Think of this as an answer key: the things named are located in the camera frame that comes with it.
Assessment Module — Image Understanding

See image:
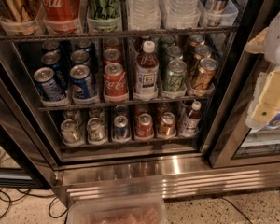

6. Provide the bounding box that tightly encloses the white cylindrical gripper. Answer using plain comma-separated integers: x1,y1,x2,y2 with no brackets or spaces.
245,66,280,129

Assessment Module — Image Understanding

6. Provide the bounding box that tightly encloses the green 7up can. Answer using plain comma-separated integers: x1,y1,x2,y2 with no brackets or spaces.
89,107,105,122
87,118,106,142

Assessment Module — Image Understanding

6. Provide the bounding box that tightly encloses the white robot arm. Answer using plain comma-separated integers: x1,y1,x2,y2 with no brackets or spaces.
244,11,280,129

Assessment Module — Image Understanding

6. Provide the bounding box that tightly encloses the glass fridge door right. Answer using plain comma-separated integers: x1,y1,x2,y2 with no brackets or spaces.
205,0,280,168

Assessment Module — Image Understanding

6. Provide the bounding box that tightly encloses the front gold can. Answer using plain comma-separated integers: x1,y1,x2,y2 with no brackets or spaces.
190,58,218,91

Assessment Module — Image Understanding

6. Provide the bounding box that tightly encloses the middle gold can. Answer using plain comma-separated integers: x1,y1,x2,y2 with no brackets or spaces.
192,45,212,63

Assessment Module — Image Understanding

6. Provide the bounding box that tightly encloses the small tea bottle bottom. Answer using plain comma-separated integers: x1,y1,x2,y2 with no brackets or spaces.
179,101,202,135

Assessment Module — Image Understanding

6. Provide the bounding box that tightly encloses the front green LaCroix can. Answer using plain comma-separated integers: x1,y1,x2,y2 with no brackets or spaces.
163,60,187,92

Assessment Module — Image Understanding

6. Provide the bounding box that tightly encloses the middle green can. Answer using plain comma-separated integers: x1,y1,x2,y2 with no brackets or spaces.
166,46,183,63

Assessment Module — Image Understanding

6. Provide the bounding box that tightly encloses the blue silver can top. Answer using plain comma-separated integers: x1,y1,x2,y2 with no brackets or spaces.
204,0,230,27

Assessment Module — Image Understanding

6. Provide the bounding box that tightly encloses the orange can bottom shelf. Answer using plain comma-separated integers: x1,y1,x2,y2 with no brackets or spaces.
158,112,175,136

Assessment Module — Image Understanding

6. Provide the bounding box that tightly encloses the red can bottom shelf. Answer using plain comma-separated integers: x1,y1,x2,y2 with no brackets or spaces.
135,113,153,138

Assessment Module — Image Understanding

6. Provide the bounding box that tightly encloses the blue can bottom shelf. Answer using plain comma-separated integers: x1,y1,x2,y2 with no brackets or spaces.
114,116,129,140

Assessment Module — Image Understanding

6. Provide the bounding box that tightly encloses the front Coca-Cola can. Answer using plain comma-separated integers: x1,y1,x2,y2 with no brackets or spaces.
104,63,127,96

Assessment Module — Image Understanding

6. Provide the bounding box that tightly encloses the water bottle top shelf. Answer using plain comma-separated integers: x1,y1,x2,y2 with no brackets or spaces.
127,0,161,31

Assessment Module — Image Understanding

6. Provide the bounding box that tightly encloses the middle Coca-Cola can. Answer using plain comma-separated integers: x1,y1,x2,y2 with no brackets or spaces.
103,49,122,65

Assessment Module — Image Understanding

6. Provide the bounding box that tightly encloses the pepsi can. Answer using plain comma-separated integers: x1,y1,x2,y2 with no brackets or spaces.
70,50,91,69
41,52,68,90
34,67,65,102
70,65,97,100

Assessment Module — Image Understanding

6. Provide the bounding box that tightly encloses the green LaCroix can top shelf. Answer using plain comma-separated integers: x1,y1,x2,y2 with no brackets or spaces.
88,0,120,32

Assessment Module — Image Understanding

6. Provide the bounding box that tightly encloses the silver can bottom left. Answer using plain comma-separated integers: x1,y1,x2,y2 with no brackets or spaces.
61,119,81,144

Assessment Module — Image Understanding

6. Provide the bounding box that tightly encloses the middle left Pepsi can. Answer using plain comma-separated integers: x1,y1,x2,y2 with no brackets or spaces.
41,52,68,90

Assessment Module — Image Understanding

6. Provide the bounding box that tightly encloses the front left Pepsi can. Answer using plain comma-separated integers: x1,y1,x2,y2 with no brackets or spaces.
34,67,65,102

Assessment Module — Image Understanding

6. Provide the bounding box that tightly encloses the Coca-Cola can top shelf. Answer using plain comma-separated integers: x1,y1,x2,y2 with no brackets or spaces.
41,0,80,34

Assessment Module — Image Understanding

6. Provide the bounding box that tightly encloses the gold can top shelf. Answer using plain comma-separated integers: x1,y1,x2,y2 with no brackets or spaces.
0,0,40,35

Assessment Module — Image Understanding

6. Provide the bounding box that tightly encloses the tea bottle white cap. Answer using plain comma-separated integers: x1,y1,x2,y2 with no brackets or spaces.
136,40,159,94

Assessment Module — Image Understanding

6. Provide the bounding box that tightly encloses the clear plastic bin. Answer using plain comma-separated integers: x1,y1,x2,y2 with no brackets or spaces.
66,194,169,224

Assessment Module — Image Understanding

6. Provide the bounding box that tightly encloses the black floor cable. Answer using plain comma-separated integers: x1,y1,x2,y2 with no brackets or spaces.
0,186,68,222

